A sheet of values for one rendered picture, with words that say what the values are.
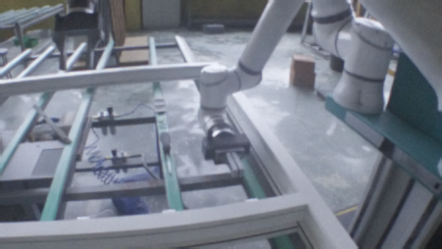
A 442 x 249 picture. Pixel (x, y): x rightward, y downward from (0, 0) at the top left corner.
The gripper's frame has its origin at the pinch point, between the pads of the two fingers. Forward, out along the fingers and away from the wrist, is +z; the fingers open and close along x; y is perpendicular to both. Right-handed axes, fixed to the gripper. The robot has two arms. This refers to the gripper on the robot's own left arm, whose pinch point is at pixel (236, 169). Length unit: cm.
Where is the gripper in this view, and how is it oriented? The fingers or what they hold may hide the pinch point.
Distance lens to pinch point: 77.6
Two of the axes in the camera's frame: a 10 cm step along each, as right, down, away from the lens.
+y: 0.4, -8.8, -4.8
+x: 9.7, -0.8, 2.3
